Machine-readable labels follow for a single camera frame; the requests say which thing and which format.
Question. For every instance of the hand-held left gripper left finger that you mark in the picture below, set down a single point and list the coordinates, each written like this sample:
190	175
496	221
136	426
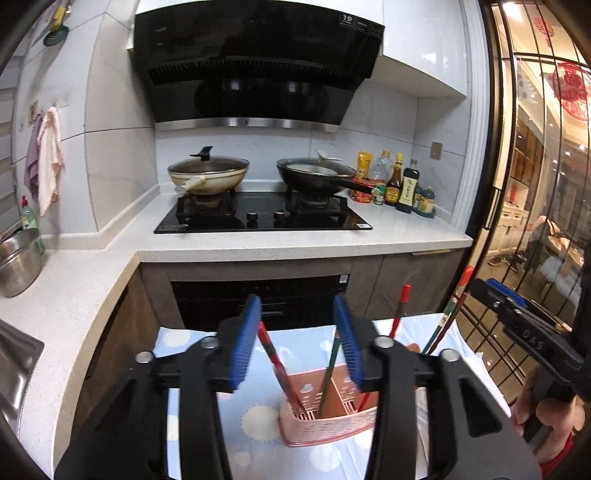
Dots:
244	346

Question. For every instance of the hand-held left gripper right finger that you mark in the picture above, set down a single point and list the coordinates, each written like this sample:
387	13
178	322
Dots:
348	346

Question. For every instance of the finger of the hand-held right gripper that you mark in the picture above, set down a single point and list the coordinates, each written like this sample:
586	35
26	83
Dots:
510	294
485	296

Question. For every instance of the chopsticks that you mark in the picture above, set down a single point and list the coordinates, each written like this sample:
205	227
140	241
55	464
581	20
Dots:
467	277

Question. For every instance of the green chopstick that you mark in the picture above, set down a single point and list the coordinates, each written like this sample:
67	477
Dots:
328	374
449	307

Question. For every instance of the red chopstick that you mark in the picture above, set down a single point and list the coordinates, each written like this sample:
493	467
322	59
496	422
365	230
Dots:
277	362
400	304

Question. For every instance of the pink perforated utensil holder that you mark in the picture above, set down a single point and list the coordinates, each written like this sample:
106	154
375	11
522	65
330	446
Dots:
323	427

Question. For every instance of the person's right forearm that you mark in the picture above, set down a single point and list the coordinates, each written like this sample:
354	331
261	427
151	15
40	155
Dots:
564	454

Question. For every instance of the person's right hand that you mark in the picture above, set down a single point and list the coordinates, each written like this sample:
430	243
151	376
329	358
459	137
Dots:
558	417

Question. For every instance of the black built-in oven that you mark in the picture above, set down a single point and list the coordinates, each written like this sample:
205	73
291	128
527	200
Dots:
258	295

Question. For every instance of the brown base cabinet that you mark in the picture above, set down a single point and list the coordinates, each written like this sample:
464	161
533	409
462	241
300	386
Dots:
415	281

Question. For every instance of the white kitchen countertop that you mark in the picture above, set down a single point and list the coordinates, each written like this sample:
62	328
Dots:
277	242

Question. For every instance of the small blue seasoning jars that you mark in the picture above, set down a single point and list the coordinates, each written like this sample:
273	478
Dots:
427	203

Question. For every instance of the blue dotted tablecloth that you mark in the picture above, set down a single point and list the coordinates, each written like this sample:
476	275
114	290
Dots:
277	461

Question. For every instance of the black gas stove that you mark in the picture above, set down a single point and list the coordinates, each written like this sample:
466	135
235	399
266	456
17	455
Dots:
258	226

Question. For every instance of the dark soy sauce bottle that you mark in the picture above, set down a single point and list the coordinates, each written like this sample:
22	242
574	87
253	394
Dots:
408	194

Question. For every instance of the glass sliding door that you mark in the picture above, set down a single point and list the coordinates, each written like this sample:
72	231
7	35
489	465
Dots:
531	161

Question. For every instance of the brown sauce bottle yellow label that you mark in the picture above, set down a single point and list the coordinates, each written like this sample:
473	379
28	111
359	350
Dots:
394	189

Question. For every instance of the small green-cap jar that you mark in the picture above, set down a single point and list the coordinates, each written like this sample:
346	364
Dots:
379	196

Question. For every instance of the red instant noodle cup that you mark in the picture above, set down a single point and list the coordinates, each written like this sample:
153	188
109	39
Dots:
362	194

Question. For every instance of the clear plastic bottle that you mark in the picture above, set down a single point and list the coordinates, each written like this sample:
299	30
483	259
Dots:
382	168

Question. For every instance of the black wok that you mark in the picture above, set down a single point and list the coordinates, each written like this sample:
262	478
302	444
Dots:
314	185

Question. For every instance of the beige frying pan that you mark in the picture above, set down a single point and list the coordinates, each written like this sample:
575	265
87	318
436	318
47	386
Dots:
207	183

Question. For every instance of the glass wok lid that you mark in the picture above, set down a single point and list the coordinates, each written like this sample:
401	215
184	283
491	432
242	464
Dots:
309	168

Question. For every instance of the glass pan lid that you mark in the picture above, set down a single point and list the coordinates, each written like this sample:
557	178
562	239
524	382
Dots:
207	165

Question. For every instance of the red paper-cut decoration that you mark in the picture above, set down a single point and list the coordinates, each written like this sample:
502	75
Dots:
572	90

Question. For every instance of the steel sink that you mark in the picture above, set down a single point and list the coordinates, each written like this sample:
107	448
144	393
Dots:
14	369

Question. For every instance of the steel mixing bowl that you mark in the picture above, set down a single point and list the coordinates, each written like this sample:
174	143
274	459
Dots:
18	267

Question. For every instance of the green dish soap bottle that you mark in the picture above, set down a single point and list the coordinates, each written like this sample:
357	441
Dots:
30	219

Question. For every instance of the white hanging towel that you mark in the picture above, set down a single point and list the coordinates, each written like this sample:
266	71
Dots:
50	161

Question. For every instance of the purple hanging towel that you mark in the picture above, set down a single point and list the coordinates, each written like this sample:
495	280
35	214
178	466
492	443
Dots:
31	161

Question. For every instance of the black range hood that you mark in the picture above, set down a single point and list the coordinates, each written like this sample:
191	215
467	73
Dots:
254	46

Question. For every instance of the window blind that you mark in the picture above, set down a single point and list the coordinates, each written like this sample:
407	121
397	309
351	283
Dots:
7	161

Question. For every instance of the green hanging strainer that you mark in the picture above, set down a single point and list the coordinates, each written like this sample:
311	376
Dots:
55	34

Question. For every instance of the wall socket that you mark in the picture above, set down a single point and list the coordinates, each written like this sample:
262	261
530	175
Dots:
436	151

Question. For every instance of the white wall cabinet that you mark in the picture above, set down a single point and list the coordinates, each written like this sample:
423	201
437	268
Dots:
425	41

